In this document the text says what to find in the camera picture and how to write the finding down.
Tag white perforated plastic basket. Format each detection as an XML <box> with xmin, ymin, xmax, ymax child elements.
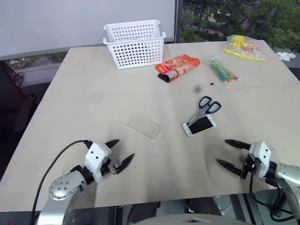
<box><xmin>103</xmin><ymin>19</ymin><xmax>167</xmax><ymax>70</ymax></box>

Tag clear bag with yellow items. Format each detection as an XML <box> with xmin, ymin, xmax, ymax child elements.
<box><xmin>222</xmin><ymin>34</ymin><xmax>267</xmax><ymax>62</ymax></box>

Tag grey window post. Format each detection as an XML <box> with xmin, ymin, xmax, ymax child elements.
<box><xmin>174</xmin><ymin>0</ymin><xmax>184</xmax><ymax>44</ymax></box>

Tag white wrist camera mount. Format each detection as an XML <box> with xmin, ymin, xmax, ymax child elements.
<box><xmin>248</xmin><ymin>141</ymin><xmax>273</xmax><ymax>180</ymax></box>
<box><xmin>84</xmin><ymin>142</ymin><xmax>111</xmax><ymax>183</ymax></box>

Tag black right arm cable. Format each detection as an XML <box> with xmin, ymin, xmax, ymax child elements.
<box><xmin>249</xmin><ymin>172</ymin><xmax>296</xmax><ymax>221</ymax></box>

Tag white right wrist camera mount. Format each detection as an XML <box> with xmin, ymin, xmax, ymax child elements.
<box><xmin>248</xmin><ymin>141</ymin><xmax>273</xmax><ymax>180</ymax></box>

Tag white board panel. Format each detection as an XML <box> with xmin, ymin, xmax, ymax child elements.
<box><xmin>0</xmin><ymin>0</ymin><xmax>177</xmax><ymax>61</ymax></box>

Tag orange snack bag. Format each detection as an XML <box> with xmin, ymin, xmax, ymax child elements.
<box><xmin>155</xmin><ymin>54</ymin><xmax>201</xmax><ymax>83</ymax></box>

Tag white crumpled paper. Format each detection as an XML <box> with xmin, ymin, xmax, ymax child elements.
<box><xmin>276</xmin><ymin>51</ymin><xmax>297</xmax><ymax>62</ymax></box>

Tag bundle of coloured sticks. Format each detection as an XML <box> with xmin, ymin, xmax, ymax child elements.
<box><xmin>209</xmin><ymin>54</ymin><xmax>240</xmax><ymax>84</ymax></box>

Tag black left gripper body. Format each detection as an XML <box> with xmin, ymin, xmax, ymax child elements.
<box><xmin>100</xmin><ymin>157</ymin><xmax>118</xmax><ymax>176</ymax></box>

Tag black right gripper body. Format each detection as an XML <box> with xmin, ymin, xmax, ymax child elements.
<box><xmin>243</xmin><ymin>154</ymin><xmax>258</xmax><ymax>175</ymax></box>

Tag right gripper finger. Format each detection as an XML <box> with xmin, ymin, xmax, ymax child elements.
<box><xmin>225</xmin><ymin>139</ymin><xmax>252</xmax><ymax>151</ymax></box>
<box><xmin>216</xmin><ymin>158</ymin><xmax>249</xmax><ymax>180</ymax></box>

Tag white smartphone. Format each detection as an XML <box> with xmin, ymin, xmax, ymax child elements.
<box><xmin>182</xmin><ymin>114</ymin><xmax>218</xmax><ymax>137</ymax></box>

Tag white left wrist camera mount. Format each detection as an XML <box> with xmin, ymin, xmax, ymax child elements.
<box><xmin>84</xmin><ymin>142</ymin><xmax>111</xmax><ymax>183</ymax></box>

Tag blue handled scissors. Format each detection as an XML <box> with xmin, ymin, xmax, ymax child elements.
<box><xmin>187</xmin><ymin>95</ymin><xmax>222</xmax><ymax>126</ymax></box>

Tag clear phone case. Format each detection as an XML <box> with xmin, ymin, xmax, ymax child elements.
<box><xmin>127</xmin><ymin>113</ymin><xmax>164</xmax><ymax>141</ymax></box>

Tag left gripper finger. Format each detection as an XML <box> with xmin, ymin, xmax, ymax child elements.
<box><xmin>104</xmin><ymin>139</ymin><xmax>120</xmax><ymax>149</ymax></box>
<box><xmin>116</xmin><ymin>153</ymin><xmax>136</xmax><ymax>175</ymax></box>

